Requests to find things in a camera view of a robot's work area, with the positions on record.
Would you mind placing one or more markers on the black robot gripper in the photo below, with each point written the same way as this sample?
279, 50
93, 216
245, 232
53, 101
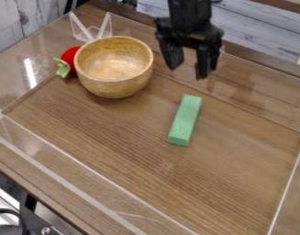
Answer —
200, 36

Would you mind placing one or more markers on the green rectangular block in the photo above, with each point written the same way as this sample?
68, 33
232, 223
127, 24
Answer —
184, 120

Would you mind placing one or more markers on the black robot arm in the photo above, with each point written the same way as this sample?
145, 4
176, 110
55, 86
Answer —
189, 10

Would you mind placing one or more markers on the light wooden bowl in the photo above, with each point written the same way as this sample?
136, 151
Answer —
113, 66

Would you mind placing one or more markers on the red toy strawberry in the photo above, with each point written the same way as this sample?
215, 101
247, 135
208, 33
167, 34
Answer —
65, 62

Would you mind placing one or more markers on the black table leg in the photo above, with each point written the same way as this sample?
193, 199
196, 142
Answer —
31, 203

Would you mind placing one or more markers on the clear acrylic corner bracket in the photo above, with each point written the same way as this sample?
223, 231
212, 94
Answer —
84, 34

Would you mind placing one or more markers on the clear acrylic tray wall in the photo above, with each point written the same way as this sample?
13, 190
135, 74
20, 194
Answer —
97, 206

